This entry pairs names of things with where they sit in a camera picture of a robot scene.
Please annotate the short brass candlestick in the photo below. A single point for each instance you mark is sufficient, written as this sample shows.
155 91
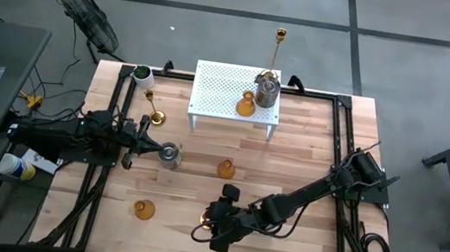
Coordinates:
203 221

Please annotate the white bottle yellow cap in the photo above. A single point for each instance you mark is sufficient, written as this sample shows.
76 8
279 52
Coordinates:
13 165

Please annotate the medium brass candlestick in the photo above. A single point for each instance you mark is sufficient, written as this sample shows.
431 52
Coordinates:
157 117

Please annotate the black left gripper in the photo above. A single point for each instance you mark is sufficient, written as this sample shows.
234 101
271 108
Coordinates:
136 140

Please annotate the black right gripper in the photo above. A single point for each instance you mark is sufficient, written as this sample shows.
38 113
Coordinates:
238 223

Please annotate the white paper sheet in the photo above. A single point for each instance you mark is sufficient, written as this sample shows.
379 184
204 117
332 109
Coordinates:
39 162

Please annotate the white pot with green plant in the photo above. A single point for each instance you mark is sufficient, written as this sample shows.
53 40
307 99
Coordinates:
146 81

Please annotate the white perforated metal shelf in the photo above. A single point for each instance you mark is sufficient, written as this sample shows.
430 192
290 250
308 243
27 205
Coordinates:
216 90

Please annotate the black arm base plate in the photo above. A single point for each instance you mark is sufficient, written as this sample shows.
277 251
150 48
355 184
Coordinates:
377 194
107 158

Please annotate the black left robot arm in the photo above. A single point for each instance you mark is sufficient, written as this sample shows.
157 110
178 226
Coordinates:
54 134

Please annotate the grey label tin candle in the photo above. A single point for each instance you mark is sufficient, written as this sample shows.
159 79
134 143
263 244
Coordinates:
266 96

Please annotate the tall brass candlestick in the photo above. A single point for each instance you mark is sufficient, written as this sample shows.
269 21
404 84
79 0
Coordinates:
281 34

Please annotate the black clamp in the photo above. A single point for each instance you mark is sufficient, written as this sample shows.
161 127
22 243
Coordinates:
167 67
296 83

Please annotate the yellow plug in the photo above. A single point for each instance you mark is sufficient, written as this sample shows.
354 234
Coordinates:
34 102

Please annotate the black aluminium frame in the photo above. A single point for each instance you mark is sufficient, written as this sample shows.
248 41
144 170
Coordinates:
179 75

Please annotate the amber ribbed glass candle holder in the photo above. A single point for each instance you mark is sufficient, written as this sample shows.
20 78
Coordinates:
225 170
245 108
144 211

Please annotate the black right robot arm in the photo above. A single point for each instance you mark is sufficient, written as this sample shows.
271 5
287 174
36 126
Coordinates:
307 193

